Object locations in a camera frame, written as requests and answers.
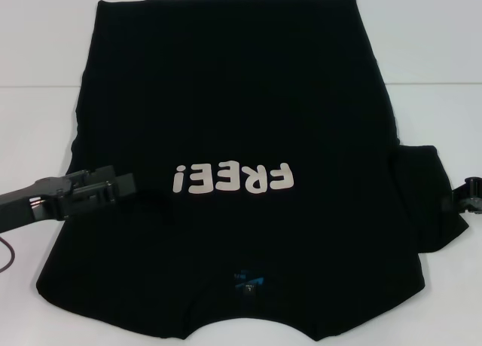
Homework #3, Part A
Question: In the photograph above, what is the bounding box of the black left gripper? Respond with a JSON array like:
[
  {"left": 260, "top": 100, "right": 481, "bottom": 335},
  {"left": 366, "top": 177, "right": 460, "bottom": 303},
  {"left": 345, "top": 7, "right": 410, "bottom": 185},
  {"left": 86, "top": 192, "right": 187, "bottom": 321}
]
[{"left": 0, "top": 164, "right": 137, "bottom": 234}]

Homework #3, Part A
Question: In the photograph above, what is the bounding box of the black shirt with FREE print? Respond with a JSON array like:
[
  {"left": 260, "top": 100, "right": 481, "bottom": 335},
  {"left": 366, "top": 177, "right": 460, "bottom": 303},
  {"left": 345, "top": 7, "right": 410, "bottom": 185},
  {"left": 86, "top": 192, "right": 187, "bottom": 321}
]
[{"left": 36, "top": 0, "right": 471, "bottom": 346}]

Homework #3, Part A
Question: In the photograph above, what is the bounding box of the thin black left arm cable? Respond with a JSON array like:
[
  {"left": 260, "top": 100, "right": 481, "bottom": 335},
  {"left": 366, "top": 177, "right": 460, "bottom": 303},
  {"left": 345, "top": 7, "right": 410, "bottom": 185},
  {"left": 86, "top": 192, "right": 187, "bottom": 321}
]
[{"left": 0, "top": 237, "right": 17, "bottom": 276}]

